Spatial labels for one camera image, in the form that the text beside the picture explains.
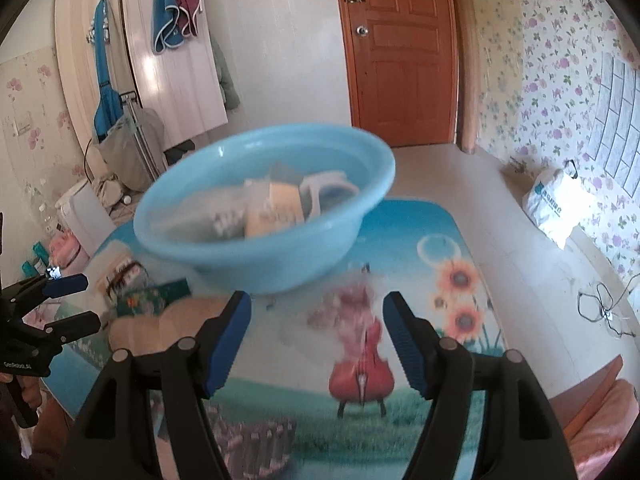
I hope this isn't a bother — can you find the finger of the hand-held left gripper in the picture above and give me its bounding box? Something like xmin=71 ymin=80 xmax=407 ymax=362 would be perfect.
xmin=27 ymin=310 xmax=102 ymax=347
xmin=0 ymin=272 xmax=90 ymax=311

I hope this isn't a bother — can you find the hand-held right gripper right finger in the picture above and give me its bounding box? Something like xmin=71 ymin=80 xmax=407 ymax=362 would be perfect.
xmin=382 ymin=291 xmax=578 ymax=480

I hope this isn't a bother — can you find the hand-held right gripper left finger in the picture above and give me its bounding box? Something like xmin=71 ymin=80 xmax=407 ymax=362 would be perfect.
xmin=62 ymin=290 xmax=252 ymax=480

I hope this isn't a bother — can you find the beige plush pig toy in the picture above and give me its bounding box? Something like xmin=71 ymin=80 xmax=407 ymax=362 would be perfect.
xmin=109 ymin=297 xmax=236 ymax=356

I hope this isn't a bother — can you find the light blue plastic basin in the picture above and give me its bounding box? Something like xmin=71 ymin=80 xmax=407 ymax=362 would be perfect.
xmin=134 ymin=122 xmax=396 ymax=295

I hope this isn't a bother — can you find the picture printed desktop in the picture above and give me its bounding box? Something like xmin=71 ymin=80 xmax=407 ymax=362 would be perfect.
xmin=40 ymin=197 xmax=506 ymax=480

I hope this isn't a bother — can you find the person's left hand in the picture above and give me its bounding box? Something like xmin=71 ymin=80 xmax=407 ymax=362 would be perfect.
xmin=19 ymin=374 xmax=46 ymax=411

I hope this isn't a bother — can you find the white cardboard box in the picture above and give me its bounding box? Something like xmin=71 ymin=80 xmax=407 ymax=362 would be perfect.
xmin=95 ymin=255 xmax=146 ymax=306

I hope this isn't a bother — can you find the white plastic bin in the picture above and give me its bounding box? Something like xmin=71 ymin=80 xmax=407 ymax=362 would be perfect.
xmin=55 ymin=180 xmax=116 ymax=256

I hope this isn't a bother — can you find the green printed packet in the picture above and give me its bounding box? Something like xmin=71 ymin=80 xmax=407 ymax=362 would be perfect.
xmin=117 ymin=280 xmax=193 ymax=318

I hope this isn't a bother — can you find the grey cloth bag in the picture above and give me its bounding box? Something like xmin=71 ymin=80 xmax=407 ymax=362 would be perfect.
xmin=97 ymin=107 xmax=166 ymax=193

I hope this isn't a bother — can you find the blue hanging bag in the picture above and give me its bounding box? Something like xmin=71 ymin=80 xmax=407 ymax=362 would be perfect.
xmin=92 ymin=0 xmax=123 ymax=143

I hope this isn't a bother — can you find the white plastic shopping bag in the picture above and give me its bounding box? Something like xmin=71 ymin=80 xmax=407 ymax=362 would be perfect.
xmin=522 ymin=160 xmax=596 ymax=251

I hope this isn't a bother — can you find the pink blanket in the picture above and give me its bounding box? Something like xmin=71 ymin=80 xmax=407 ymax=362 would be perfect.
xmin=565 ymin=377 xmax=640 ymax=480

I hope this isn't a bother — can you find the white wooden panel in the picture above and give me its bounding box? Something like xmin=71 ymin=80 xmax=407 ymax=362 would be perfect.
xmin=120 ymin=0 xmax=231 ymax=148
xmin=54 ymin=0 xmax=146 ymax=161

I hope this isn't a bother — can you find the green jacket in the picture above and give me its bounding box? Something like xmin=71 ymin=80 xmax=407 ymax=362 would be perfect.
xmin=210 ymin=35 xmax=241 ymax=111

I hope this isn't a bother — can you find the brown wooden door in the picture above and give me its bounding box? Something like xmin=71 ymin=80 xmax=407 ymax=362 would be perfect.
xmin=332 ymin=0 xmax=458 ymax=148

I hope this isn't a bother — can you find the teal towel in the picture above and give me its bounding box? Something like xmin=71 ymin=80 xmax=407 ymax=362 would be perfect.
xmin=152 ymin=0 xmax=183 ymax=56

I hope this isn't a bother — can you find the metal trolley frame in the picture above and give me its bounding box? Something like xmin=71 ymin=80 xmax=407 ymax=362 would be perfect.
xmin=117 ymin=91 xmax=168 ymax=176

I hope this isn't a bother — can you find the wooden bed frame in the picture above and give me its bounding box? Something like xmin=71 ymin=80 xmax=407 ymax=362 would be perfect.
xmin=547 ymin=355 xmax=626 ymax=436

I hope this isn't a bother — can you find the black cable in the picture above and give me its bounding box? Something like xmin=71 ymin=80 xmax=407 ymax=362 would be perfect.
xmin=577 ymin=280 xmax=640 ymax=338

